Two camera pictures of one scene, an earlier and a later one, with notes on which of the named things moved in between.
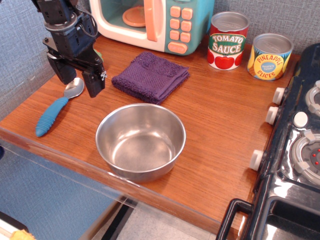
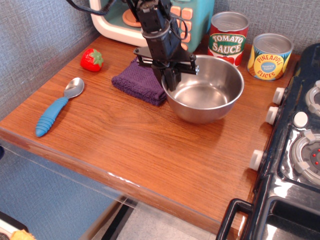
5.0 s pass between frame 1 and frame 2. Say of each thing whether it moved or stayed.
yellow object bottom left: stayed
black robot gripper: moved
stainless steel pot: moved
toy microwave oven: stayed
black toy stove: stayed
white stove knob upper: stayed
